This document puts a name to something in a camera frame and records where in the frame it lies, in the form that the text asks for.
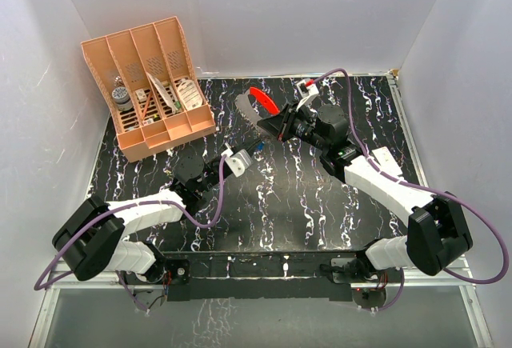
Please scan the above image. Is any orange plastic desk organizer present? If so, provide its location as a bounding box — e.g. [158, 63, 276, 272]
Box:
[81, 17, 217, 162]

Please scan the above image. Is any small white cardboard box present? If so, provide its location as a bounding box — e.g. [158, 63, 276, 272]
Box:
[371, 146, 403, 177]

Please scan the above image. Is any white envelope card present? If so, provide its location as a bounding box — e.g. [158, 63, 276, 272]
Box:
[146, 72, 181, 114]

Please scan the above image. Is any grey round tin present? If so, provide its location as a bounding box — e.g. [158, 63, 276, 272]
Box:
[111, 86, 133, 112]

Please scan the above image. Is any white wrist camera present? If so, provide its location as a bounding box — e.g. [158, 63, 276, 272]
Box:
[297, 79, 319, 110]
[221, 143, 252, 178]

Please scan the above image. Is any white and red keyring holder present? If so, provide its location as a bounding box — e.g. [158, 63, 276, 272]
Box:
[234, 86, 280, 126]

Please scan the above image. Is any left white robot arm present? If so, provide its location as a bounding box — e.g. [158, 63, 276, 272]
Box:
[52, 138, 263, 283]

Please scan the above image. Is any orange pencil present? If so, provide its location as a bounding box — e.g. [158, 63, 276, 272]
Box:
[142, 90, 153, 122]

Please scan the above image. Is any purple cable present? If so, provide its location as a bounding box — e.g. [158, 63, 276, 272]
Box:
[33, 155, 229, 313]
[311, 68, 506, 313]

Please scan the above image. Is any small white label box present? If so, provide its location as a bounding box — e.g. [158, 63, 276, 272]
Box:
[135, 89, 147, 102]

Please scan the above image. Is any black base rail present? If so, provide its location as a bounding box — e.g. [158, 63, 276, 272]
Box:
[125, 251, 404, 308]

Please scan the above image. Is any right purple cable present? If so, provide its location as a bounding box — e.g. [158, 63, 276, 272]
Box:
[311, 68, 506, 313]

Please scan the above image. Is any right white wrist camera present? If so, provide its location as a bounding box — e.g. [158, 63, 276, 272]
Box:
[297, 79, 319, 110]

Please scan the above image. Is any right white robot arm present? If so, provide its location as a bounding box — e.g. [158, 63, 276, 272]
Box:
[257, 104, 473, 282]

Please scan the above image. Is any white labelled packet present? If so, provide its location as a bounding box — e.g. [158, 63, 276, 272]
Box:
[177, 78, 204, 110]

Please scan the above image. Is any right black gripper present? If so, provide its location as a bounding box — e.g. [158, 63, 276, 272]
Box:
[258, 100, 330, 152]

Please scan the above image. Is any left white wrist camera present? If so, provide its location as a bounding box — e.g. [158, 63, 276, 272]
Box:
[221, 143, 252, 178]

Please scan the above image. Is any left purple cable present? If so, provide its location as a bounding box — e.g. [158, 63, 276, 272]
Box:
[33, 155, 229, 313]

